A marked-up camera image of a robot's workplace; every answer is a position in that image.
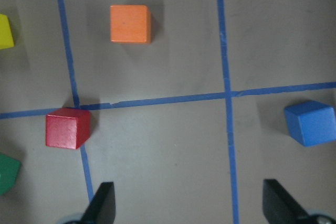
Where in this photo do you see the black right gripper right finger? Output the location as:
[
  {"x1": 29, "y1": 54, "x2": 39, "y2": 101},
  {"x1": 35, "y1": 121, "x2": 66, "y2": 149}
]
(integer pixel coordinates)
[{"x1": 262, "y1": 179, "x2": 312, "y2": 224}]

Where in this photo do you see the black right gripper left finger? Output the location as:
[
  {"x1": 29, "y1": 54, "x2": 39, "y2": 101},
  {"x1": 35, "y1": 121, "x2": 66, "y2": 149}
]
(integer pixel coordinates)
[{"x1": 81, "y1": 182, "x2": 116, "y2": 224}]

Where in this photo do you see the red wooden block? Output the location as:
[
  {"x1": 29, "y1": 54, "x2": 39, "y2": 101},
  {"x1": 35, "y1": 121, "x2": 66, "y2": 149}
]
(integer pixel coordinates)
[{"x1": 45, "y1": 108, "x2": 91, "y2": 150}]

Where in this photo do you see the blue wooden block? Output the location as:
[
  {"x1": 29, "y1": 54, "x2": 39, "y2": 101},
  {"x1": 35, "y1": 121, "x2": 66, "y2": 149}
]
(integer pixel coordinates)
[{"x1": 284, "y1": 101, "x2": 335, "y2": 147}]

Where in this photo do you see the green wooden block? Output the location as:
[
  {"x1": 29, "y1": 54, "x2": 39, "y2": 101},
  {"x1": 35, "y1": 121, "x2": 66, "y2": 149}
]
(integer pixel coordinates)
[{"x1": 0, "y1": 153, "x2": 21, "y2": 196}]

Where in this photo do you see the orange wooden block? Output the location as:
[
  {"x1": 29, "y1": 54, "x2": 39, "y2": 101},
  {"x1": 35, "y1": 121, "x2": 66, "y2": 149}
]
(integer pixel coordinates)
[{"x1": 110, "y1": 5, "x2": 151, "y2": 44}]

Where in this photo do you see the yellow wooden block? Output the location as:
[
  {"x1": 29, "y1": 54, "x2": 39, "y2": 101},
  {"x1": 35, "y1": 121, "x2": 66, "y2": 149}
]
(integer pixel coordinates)
[{"x1": 0, "y1": 14, "x2": 14, "y2": 49}]

